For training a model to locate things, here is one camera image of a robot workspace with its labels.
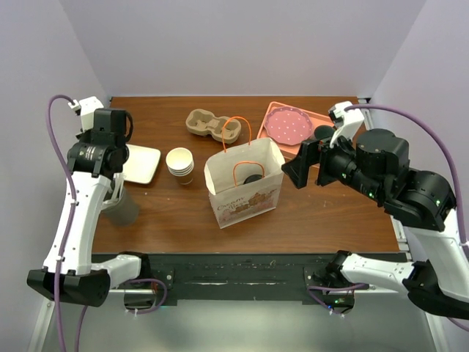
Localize black cup lid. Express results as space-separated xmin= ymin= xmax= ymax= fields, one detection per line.
xmin=243 ymin=174 xmax=263 ymax=185

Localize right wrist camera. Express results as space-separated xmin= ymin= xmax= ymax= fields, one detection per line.
xmin=328 ymin=101 xmax=364 ymax=148

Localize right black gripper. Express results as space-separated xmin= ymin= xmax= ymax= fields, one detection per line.
xmin=281 ymin=124 xmax=385 ymax=200

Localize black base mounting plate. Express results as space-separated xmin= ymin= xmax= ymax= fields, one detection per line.
xmin=149 ymin=253 xmax=333 ymax=306

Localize aluminium frame rails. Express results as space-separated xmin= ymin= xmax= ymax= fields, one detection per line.
xmin=27 ymin=97 xmax=450 ymax=352

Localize pink plastic tray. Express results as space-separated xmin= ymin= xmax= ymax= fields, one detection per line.
xmin=257 ymin=101 xmax=333 ymax=159

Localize dark green mug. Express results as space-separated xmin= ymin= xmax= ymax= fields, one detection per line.
xmin=314 ymin=125 xmax=335 ymax=140

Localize paper bag orange handles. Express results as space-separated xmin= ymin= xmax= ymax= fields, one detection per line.
xmin=204 ymin=116 xmax=286 ymax=230

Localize pink dotted plate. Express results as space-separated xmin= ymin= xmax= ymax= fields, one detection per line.
xmin=264 ymin=107 xmax=313 ymax=146

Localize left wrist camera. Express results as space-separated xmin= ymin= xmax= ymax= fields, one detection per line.
xmin=68 ymin=96 xmax=104 ymax=133

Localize cardboard cup carrier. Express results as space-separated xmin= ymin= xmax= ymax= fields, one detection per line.
xmin=185 ymin=109 xmax=242 ymax=144

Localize stack of paper cups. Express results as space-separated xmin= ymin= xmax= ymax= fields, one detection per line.
xmin=166 ymin=147 xmax=194 ymax=185

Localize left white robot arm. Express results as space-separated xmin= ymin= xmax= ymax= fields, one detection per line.
xmin=26 ymin=108 xmax=152 ymax=307

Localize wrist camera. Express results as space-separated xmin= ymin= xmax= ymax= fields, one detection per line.
xmin=68 ymin=96 xmax=104 ymax=133
xmin=328 ymin=101 xmax=364 ymax=148

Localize white rectangular plate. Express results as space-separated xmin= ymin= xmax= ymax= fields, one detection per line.
xmin=123 ymin=144 xmax=161 ymax=185

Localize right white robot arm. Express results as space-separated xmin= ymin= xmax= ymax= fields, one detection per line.
xmin=282 ymin=128 xmax=468 ymax=320

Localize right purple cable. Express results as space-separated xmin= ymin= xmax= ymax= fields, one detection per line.
xmin=306 ymin=103 xmax=469 ymax=333

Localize grey holder cup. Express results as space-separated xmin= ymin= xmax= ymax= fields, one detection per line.
xmin=101 ymin=188 xmax=140 ymax=227

